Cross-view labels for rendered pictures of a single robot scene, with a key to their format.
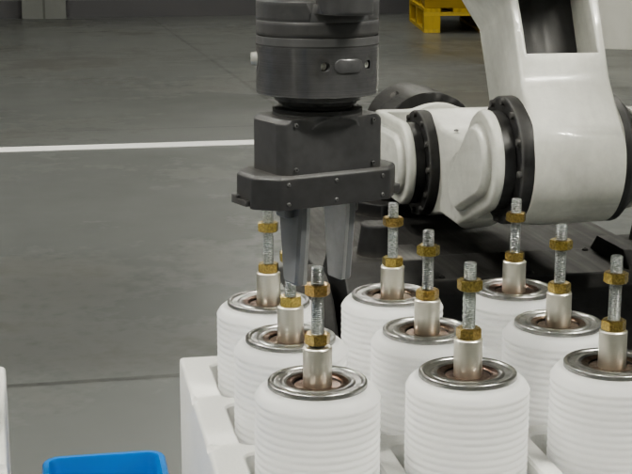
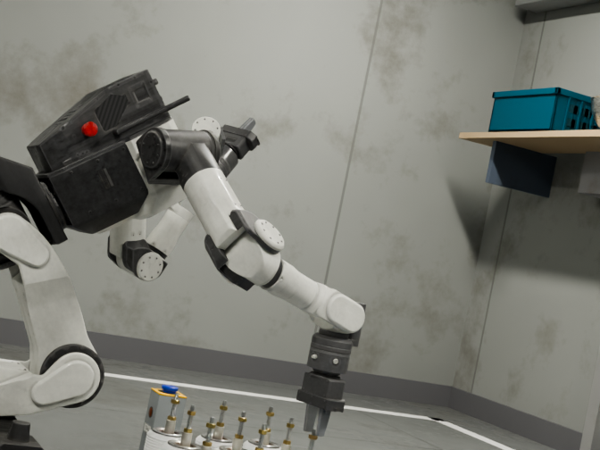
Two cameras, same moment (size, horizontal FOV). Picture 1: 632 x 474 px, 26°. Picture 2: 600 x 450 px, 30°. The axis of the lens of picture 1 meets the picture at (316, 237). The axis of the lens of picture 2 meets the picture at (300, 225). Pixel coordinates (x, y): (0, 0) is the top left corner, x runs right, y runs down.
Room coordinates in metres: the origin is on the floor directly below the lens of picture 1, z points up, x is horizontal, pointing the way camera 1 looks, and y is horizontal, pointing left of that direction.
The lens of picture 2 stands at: (1.66, 2.27, 0.71)
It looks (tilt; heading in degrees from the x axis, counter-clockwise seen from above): 1 degrees up; 256
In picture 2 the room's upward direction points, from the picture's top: 11 degrees clockwise
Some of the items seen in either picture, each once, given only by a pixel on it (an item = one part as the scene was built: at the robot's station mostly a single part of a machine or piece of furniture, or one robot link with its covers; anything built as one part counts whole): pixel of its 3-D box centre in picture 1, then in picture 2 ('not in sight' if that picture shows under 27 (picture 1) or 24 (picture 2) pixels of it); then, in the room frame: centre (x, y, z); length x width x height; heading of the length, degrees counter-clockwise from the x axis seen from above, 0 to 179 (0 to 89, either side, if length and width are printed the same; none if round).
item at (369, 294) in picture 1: (391, 295); (185, 445); (1.24, -0.07, 0.25); 0.08 x 0.08 x 0.01
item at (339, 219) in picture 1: (343, 235); (309, 416); (1.00, -0.02, 0.36); 0.03 x 0.02 x 0.06; 30
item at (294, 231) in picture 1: (290, 243); (323, 421); (0.97, 0.02, 0.36); 0.03 x 0.02 x 0.06; 30
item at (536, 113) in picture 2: not in sight; (551, 119); (-0.74, -2.80, 1.60); 0.53 x 0.40 x 0.21; 102
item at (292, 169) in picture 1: (315, 117); (323, 378); (0.99, 0.00, 0.45); 0.13 x 0.10 x 0.12; 120
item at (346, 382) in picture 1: (317, 383); not in sight; (0.99, 0.00, 0.25); 0.08 x 0.08 x 0.01
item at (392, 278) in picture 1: (392, 282); (186, 439); (1.24, -0.07, 0.26); 0.02 x 0.02 x 0.03
